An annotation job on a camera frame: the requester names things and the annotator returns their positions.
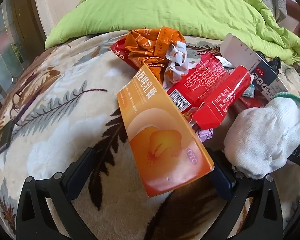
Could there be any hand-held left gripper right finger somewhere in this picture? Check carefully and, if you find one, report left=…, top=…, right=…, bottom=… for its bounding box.
left=202, top=147, right=284, bottom=240

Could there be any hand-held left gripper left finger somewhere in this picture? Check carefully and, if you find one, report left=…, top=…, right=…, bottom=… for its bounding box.
left=16, top=147, right=98, bottom=240

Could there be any orange cardboard box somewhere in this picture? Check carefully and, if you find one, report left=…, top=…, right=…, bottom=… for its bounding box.
left=117, top=64, right=215, bottom=198

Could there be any white orange wrapper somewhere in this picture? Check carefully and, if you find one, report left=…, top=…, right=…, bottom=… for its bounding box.
left=164, top=41, right=190, bottom=90

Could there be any leaf print blanket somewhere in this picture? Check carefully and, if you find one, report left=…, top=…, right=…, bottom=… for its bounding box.
left=0, top=30, right=300, bottom=240

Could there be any purple crumpled wrapper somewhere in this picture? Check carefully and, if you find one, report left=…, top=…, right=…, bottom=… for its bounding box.
left=195, top=127, right=213, bottom=143

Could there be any red yellow box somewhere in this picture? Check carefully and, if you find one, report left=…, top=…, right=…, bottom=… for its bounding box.
left=182, top=106, right=200, bottom=130

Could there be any teal packet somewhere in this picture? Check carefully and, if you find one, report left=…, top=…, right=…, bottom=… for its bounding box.
left=241, top=85, right=255, bottom=98

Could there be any long red box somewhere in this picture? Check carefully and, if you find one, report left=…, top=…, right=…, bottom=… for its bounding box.
left=191, top=65, right=252, bottom=130

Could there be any black plastic bag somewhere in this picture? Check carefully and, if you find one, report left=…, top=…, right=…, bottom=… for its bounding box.
left=255, top=51, right=282, bottom=75

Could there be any red box with barcode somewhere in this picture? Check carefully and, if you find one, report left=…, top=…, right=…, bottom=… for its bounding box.
left=166, top=52, right=230, bottom=110

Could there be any grey white cardboard box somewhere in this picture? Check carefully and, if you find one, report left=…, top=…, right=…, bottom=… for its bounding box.
left=220, top=34, right=290, bottom=100

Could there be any red crumpled wrapper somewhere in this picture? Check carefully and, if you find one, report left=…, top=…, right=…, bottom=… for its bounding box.
left=110, top=39, right=130, bottom=63

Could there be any orange crumpled foil wrapper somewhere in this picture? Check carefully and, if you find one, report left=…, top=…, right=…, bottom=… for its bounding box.
left=125, top=27, right=187, bottom=85

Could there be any wooden glass door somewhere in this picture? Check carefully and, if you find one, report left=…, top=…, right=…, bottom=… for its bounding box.
left=0, top=0, right=48, bottom=110

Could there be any green quilt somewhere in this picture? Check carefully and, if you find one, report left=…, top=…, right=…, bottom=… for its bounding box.
left=44, top=0, right=300, bottom=65

